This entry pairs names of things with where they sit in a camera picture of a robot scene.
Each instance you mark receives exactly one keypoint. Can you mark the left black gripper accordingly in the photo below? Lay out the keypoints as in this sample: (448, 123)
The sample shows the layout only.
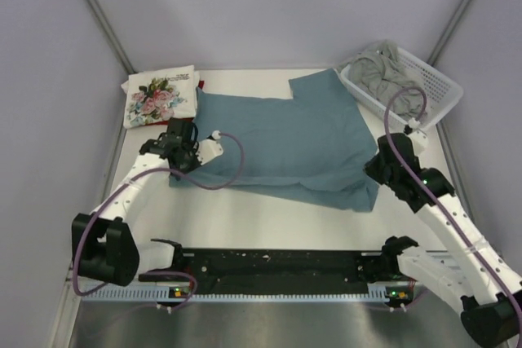
(192, 147)

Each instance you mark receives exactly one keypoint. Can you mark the white plastic laundry basket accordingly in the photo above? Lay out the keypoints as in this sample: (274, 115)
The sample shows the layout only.
(442, 93)

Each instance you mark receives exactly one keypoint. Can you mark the blue-white slotted cable duct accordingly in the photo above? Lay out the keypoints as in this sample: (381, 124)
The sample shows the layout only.
(158, 293)

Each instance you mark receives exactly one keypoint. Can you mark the white floral folded t-shirt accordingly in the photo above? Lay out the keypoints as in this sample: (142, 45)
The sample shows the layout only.
(185, 78)

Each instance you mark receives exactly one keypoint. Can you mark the blue-grey t-shirt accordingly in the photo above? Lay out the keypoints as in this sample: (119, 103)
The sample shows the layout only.
(311, 148)

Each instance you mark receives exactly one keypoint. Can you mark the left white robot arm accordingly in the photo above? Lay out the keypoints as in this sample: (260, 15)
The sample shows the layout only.
(103, 245)

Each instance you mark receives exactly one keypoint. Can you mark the aluminium frame post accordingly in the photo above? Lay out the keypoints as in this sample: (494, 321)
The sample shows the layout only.
(449, 30)
(109, 35)

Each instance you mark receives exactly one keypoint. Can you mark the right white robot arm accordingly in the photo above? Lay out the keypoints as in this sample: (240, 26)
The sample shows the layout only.
(485, 292)

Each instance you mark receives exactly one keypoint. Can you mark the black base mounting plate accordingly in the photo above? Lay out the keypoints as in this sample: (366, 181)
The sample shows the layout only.
(277, 271)

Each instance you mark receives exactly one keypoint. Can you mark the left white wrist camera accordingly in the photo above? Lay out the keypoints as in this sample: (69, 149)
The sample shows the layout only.
(209, 149)

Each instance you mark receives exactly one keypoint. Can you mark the right aluminium frame post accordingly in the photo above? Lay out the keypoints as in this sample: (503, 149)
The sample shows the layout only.
(449, 30)

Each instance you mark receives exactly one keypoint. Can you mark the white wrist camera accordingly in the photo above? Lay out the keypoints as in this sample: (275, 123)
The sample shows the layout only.
(418, 138)
(209, 149)

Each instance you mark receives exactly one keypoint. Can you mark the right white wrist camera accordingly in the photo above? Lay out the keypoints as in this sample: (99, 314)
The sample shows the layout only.
(418, 138)

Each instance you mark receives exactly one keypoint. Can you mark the red folded t-shirt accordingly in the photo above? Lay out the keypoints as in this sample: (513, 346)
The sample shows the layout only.
(163, 123)

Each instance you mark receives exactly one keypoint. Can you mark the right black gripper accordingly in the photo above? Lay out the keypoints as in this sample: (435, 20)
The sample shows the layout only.
(370, 169)

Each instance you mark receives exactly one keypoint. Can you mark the grey crumpled t-shirt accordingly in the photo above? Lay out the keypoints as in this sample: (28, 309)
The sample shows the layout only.
(378, 72)

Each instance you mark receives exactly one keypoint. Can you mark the left aluminium frame post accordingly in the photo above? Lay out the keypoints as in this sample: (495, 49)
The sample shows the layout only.
(109, 35)

